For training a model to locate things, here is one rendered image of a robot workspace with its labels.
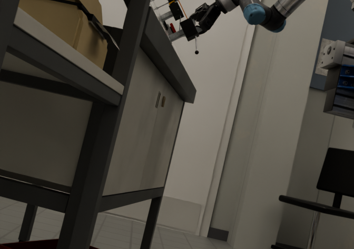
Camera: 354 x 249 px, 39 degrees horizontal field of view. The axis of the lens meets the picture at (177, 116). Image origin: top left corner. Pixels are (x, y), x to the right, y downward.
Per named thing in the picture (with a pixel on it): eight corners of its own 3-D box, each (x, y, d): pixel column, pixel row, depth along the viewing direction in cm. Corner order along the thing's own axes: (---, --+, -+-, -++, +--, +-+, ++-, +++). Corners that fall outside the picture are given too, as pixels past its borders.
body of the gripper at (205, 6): (204, 23, 211) (228, 7, 206) (204, 32, 204) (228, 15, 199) (193, 9, 208) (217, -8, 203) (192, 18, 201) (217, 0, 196)
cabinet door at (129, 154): (139, 190, 171) (166, 78, 175) (91, 198, 117) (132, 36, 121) (133, 189, 172) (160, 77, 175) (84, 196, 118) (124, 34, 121)
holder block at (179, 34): (179, 60, 171) (205, 48, 171) (164, 29, 173) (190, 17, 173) (180, 63, 176) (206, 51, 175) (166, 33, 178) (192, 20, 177)
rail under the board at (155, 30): (193, 103, 232) (196, 90, 233) (145, 32, 116) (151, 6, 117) (182, 101, 233) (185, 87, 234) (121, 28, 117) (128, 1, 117)
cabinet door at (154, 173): (165, 187, 225) (185, 101, 229) (140, 191, 171) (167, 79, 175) (159, 186, 226) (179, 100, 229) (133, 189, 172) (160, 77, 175)
